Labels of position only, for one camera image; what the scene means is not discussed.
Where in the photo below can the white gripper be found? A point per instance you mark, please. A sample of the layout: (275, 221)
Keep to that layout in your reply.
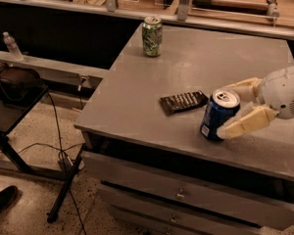
(283, 93)

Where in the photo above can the black side table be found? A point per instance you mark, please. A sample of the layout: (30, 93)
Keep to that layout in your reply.
(10, 116)

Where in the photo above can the grey drawer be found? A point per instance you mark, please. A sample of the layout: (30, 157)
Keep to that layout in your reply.
(198, 222)
(150, 223)
(191, 191)

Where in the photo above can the blue pepsi can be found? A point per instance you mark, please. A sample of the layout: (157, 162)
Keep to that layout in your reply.
(222, 105)

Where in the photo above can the green soda can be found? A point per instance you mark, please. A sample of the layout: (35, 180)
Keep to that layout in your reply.
(152, 36)

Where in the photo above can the grey metal ledge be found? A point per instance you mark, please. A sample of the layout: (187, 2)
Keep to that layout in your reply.
(56, 71)

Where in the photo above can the grey middle drawer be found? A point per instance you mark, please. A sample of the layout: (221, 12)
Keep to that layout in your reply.
(198, 222)

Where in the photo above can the black shoe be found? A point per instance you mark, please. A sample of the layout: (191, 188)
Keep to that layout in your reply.
(8, 196)

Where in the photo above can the dark snack bar wrapper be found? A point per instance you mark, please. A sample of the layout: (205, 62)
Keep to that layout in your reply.
(183, 102)

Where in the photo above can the grey top drawer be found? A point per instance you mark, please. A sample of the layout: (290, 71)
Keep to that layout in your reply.
(191, 191)

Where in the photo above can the clear plastic water bottle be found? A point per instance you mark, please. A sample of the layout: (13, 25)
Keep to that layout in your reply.
(12, 46)

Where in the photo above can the dark bag on table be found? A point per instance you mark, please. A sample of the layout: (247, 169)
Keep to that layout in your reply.
(16, 83)

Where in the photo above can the grey bottom drawer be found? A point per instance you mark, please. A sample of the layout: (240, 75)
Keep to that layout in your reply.
(150, 223)

